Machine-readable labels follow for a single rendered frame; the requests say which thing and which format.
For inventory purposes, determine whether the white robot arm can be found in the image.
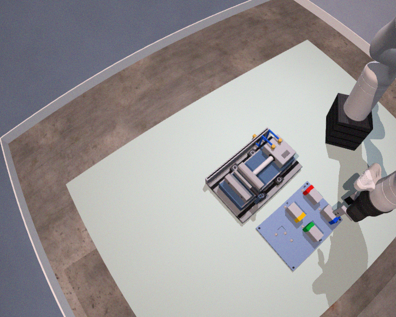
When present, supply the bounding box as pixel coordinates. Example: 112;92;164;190
344;16;396;204

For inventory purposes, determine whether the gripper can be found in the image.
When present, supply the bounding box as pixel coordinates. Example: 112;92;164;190
332;163;396;222

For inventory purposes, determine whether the pale pink block with red end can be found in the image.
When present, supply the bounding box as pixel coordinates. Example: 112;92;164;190
303;185;323;205

